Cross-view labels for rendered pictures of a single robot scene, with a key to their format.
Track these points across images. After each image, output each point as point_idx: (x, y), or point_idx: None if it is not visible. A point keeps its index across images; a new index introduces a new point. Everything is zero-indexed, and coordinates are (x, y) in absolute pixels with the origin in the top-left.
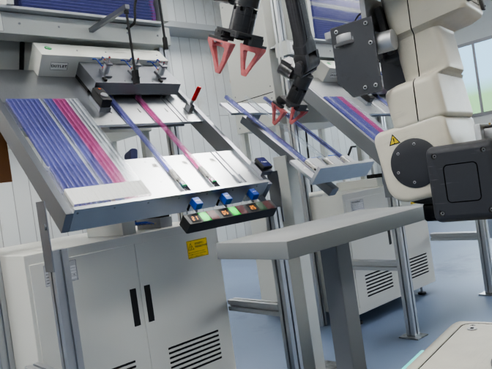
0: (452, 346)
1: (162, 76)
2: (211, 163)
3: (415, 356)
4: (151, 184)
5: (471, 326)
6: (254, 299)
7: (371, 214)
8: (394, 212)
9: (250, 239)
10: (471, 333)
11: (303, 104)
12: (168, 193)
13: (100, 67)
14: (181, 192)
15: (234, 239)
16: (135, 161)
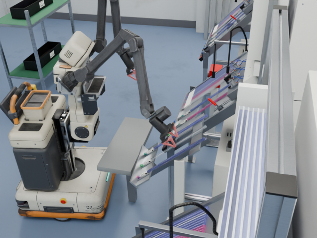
0: (96, 174)
1: (231, 86)
2: (187, 123)
3: (108, 175)
4: (188, 107)
5: (91, 190)
6: (195, 198)
7: (115, 150)
8: (106, 150)
9: (142, 122)
10: (91, 184)
11: (160, 135)
12: (179, 110)
13: (243, 65)
14: (178, 114)
15: (150, 123)
16: (199, 100)
